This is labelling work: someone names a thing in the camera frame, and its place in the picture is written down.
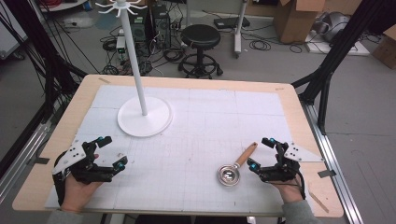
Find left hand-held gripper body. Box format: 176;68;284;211
51;138;115;207

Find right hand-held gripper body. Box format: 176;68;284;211
257;141;325;185

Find metal strainer with wooden handle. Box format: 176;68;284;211
217;141;259;188

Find white hook stand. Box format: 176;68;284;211
94;0;174;138

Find person's right hand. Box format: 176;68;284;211
273;180;306;205

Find person's left hand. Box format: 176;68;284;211
60;173;105;214

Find thin wooden stick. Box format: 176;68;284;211
307;189;331;215

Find white grid mat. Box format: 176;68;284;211
44;84;316;217

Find white power box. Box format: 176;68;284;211
115;35;127;53

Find white stand leg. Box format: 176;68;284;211
233;0;249;59

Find large cardboard box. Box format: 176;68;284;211
273;0;327;45

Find white floor board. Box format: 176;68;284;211
304;30;371;57

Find black flat device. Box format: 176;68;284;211
213;16;251;31

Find black round stool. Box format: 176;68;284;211
177;23;224;79

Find black computer tower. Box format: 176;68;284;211
150;3;173;49

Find grey round appliance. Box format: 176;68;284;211
317;11;351;43

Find small cardboard box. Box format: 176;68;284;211
372;24;396;70

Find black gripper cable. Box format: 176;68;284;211
291;167;307;201

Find aluminium rail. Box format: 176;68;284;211
300;101;364;224
0;122;52;203

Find black metal frame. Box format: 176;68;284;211
291;0;396;135
0;0;89;179

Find coiled black cable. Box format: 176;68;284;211
248;39;272;52

